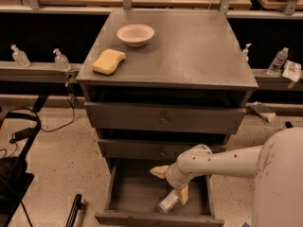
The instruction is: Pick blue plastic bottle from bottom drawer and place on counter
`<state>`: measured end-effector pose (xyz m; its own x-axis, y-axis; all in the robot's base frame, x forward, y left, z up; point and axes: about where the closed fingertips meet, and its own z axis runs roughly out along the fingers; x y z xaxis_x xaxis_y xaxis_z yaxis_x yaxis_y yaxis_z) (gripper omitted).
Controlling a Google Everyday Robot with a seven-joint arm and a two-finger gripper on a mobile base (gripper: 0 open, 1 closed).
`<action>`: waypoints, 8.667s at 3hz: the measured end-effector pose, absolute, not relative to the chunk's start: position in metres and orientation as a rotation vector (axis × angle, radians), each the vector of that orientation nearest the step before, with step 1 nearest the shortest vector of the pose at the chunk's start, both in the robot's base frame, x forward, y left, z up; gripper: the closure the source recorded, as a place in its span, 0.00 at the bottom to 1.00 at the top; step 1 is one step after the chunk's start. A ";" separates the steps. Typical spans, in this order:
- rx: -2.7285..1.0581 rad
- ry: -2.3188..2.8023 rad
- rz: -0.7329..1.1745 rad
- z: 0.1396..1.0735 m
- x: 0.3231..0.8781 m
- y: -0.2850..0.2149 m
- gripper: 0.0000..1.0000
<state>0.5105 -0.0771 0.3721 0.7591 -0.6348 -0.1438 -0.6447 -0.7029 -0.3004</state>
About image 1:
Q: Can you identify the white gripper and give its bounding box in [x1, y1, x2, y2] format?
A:
[150, 144, 212, 205]

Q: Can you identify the clear plastic water bottle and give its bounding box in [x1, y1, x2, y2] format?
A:
[157, 190, 179, 214]

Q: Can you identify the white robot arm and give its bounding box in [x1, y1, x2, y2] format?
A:
[151, 128, 303, 227]

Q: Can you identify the bottom grey open drawer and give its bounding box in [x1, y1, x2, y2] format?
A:
[95, 159, 224, 227]

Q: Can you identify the middle grey drawer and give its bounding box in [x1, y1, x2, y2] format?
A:
[97, 138, 228, 163]

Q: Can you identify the top grey drawer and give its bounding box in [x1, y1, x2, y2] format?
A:
[84, 102, 246, 134]

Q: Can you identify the grey drawer cabinet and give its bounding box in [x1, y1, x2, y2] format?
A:
[75, 9, 259, 227]

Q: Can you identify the right small pump bottle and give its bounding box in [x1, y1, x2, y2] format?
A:
[242, 44, 252, 62]

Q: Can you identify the background clear water bottle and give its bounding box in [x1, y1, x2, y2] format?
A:
[267, 47, 289, 75]

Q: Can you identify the far left pump bottle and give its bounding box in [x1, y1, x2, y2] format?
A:
[10, 44, 30, 67]

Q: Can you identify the grey book on floor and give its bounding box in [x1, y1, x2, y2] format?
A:
[250, 102, 276, 122]

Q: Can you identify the black caster leg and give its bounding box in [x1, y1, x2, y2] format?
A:
[285, 122, 294, 129]

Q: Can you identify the yellow sponge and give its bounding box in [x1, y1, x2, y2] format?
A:
[91, 49, 126, 75]

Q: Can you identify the white paper bowl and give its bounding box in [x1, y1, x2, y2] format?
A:
[116, 24, 154, 47]

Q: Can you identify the black power adapter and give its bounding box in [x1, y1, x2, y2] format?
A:
[9, 128, 32, 144]

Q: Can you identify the white plastic packet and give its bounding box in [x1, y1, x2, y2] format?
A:
[282, 60, 301, 82]

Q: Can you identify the black cable on floor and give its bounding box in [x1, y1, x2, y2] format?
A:
[40, 79, 78, 134]

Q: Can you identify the black chair frame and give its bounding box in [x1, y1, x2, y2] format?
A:
[0, 106, 41, 227]

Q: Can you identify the metal rail shelf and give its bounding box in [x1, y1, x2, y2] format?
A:
[0, 61, 66, 83]

